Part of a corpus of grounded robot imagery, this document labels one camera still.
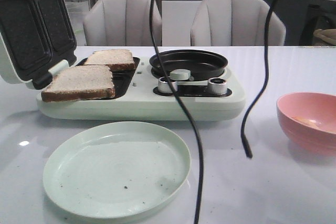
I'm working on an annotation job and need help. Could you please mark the white bread slice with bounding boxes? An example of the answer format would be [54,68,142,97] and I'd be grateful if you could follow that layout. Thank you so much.
[41,65,116,102]
[83,49,135,71]

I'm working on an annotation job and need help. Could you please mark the mint green sandwich maker lid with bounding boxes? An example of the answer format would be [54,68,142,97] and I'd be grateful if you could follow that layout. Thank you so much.
[1,0,77,90]

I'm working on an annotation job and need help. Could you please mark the pink bowl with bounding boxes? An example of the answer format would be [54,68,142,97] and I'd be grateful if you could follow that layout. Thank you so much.
[276,92,335,156]

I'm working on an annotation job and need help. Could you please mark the orange shrimp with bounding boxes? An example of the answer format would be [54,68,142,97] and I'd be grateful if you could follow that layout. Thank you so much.
[292,116,321,130]

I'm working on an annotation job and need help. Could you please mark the mint green breakfast maker base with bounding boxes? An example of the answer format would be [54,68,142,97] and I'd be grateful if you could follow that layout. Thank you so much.
[36,57,245,121]

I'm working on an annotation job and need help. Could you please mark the left grey upholstered chair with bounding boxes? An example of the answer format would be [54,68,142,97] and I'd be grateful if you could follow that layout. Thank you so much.
[83,0,152,46]

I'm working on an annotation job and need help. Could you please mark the grey upholstered chair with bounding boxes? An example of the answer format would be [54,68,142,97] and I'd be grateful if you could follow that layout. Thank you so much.
[83,0,152,46]
[190,0,287,47]

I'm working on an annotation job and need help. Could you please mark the white refrigerator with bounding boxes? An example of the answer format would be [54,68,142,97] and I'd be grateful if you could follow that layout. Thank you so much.
[162,0,203,46]

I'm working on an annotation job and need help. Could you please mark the right grey upholstered chair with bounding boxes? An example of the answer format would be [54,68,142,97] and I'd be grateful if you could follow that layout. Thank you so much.
[190,0,287,47]

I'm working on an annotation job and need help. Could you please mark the black round frying pan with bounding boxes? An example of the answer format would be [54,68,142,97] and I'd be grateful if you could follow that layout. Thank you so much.
[149,49,228,81]

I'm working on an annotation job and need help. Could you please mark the left silver control knob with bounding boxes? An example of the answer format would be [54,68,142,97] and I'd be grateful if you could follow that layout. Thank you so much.
[157,77,178,94]

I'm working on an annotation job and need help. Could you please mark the silver control knob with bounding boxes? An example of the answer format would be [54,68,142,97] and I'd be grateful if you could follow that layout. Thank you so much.
[157,77,178,94]
[207,78,227,95]

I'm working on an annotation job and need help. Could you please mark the right silver control knob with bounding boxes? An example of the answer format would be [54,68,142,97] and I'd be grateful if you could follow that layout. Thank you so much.
[207,78,227,95]

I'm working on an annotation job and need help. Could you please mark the mint green round plate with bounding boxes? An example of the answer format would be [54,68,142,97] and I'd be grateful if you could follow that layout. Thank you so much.
[43,121,191,223]

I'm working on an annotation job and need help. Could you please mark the long black cable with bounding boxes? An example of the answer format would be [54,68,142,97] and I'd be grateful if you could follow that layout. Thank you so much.
[149,0,205,224]

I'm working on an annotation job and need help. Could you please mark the short black cable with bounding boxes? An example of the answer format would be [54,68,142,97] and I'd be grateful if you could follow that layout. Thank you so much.
[240,0,296,159]

